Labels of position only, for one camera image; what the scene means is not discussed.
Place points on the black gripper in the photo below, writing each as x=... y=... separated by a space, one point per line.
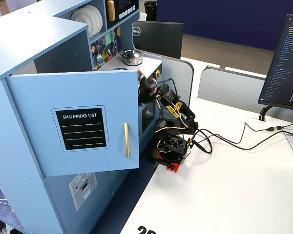
x=143 y=83

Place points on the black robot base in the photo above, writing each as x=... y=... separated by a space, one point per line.
x=173 y=146

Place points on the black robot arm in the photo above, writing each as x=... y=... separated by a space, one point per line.
x=185 y=114

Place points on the blue shopping list cabinet door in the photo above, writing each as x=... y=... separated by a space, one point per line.
x=75 y=92

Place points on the silver toy pot with lid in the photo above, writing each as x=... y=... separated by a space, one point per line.
x=131 y=57

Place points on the gray rounded desk divider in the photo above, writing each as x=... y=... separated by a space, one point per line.
x=229 y=87
x=178 y=73

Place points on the black Dell monitor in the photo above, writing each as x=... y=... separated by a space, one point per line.
x=158 y=39

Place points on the silver toy spatula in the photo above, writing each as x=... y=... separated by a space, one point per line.
x=99 y=59

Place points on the black trash bin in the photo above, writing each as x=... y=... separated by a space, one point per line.
x=150 y=9

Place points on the white toy plate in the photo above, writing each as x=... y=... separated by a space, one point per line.
x=92 y=19
x=100 y=18
x=79 y=20

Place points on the red table clamp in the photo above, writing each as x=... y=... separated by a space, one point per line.
x=173 y=167

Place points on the blue toy kitchen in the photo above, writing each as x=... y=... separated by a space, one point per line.
x=39 y=36

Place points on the monitor showing code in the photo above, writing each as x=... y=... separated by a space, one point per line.
x=283 y=61

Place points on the dark blue partition wall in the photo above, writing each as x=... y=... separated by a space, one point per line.
x=234 y=19

